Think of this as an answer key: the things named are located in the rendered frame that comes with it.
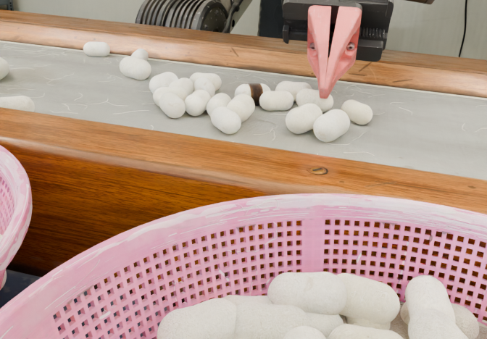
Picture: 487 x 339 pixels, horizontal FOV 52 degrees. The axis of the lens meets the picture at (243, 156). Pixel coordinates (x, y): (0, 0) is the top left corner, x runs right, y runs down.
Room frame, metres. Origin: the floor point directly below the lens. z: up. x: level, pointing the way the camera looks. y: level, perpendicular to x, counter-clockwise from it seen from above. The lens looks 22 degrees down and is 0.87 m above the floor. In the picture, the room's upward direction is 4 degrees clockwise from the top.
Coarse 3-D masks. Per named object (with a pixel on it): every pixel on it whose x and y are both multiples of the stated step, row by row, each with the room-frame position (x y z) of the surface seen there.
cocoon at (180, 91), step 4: (160, 88) 0.43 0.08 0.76; (164, 88) 0.43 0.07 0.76; (168, 88) 0.43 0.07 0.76; (172, 88) 0.43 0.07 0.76; (176, 88) 0.43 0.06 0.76; (180, 88) 0.44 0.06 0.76; (156, 92) 0.43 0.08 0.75; (160, 92) 0.43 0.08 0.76; (164, 92) 0.43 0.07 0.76; (172, 92) 0.43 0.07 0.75; (176, 92) 0.43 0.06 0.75; (180, 92) 0.43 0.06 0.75; (184, 92) 0.44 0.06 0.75; (156, 96) 0.42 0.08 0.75; (160, 96) 0.42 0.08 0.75; (180, 96) 0.43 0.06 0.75; (184, 96) 0.43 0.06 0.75; (156, 100) 0.42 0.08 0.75; (184, 100) 0.43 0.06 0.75
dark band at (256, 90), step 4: (252, 84) 0.46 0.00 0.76; (256, 84) 0.46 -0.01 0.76; (260, 84) 0.46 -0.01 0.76; (252, 88) 0.45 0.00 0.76; (256, 88) 0.45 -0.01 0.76; (260, 88) 0.45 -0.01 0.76; (252, 92) 0.45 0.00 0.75; (256, 92) 0.45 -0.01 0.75; (260, 92) 0.45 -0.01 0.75; (252, 96) 0.45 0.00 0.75; (256, 96) 0.45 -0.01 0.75; (256, 100) 0.45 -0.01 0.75; (256, 104) 0.45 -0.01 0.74
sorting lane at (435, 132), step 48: (0, 48) 0.63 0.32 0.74; (48, 48) 0.65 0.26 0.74; (0, 96) 0.43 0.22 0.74; (48, 96) 0.44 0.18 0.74; (96, 96) 0.45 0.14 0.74; (144, 96) 0.46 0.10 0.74; (336, 96) 0.51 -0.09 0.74; (384, 96) 0.52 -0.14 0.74; (432, 96) 0.54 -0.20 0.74; (288, 144) 0.36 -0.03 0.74; (336, 144) 0.36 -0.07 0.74; (384, 144) 0.37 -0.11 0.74; (432, 144) 0.38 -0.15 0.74; (480, 144) 0.39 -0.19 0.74
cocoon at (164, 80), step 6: (168, 72) 0.48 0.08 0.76; (156, 78) 0.46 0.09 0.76; (162, 78) 0.46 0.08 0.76; (168, 78) 0.47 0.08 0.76; (174, 78) 0.47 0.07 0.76; (150, 84) 0.46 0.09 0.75; (156, 84) 0.46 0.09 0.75; (162, 84) 0.46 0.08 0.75; (168, 84) 0.46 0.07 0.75; (150, 90) 0.46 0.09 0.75
